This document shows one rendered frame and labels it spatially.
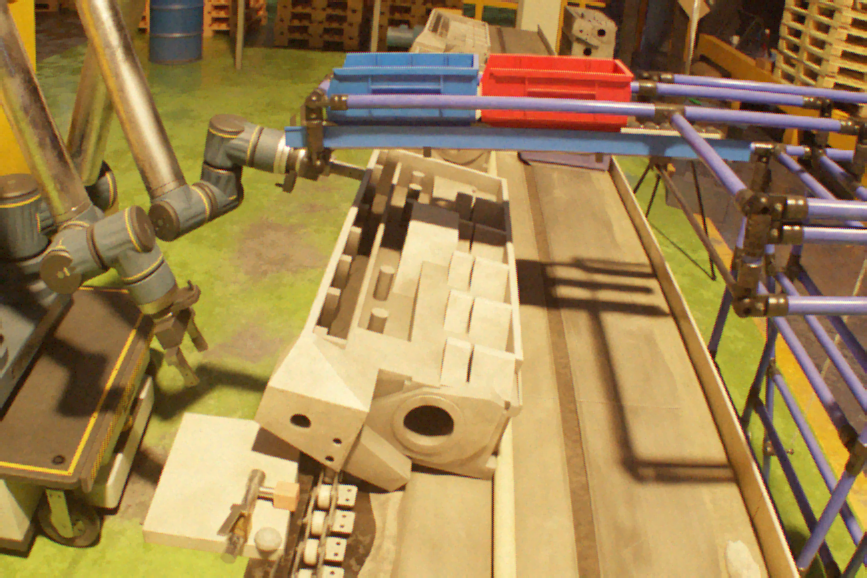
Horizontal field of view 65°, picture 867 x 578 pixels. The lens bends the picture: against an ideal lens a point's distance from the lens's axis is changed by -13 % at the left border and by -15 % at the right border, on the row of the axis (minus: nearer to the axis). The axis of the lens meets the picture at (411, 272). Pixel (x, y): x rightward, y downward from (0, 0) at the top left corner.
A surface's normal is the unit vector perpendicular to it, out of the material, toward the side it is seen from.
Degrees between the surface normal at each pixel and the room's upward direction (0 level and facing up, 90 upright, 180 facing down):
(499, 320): 31
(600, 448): 0
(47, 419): 0
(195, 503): 0
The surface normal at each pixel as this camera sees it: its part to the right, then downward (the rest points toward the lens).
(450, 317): 0.18, -0.52
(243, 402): 0.09, -0.89
